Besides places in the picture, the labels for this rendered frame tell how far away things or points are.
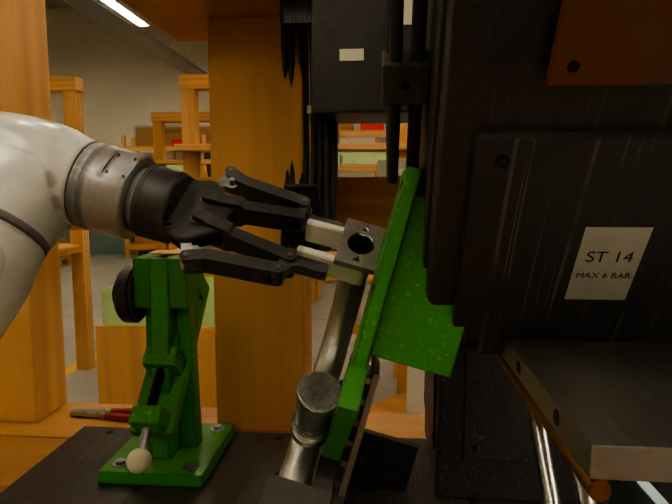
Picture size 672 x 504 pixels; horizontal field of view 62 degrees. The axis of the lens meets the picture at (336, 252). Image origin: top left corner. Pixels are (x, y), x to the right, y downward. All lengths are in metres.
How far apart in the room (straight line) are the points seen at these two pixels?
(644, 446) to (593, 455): 0.02
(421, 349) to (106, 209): 0.32
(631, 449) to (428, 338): 0.21
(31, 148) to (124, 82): 11.09
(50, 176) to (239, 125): 0.34
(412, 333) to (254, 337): 0.44
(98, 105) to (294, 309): 11.09
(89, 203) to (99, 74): 11.35
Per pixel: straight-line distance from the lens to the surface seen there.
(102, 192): 0.58
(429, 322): 0.48
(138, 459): 0.71
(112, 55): 11.87
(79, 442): 0.91
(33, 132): 0.62
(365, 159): 7.45
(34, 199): 0.59
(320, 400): 0.48
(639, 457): 0.33
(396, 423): 0.95
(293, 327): 0.86
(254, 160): 0.85
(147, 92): 11.49
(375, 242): 0.55
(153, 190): 0.57
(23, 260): 0.59
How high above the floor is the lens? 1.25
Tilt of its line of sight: 6 degrees down
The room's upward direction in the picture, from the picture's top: straight up
